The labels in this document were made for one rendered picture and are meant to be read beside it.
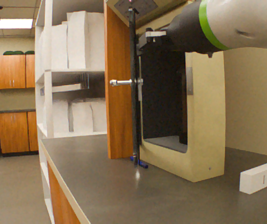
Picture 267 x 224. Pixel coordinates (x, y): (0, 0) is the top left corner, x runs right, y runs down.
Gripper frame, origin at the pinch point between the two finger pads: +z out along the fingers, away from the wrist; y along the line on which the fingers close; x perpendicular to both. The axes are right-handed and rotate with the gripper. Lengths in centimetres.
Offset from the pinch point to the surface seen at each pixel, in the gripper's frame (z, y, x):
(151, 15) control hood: 11.8, -9.1, -13.1
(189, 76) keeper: -2.3, -11.1, 6.8
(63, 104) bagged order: 134, -3, 16
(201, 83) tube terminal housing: -3.8, -13.9, 8.6
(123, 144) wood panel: 33.2, -7.6, 28.9
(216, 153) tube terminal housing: -3.8, -19.0, 27.2
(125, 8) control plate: 19.9, -4.2, -17.5
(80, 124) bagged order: 124, -13, 29
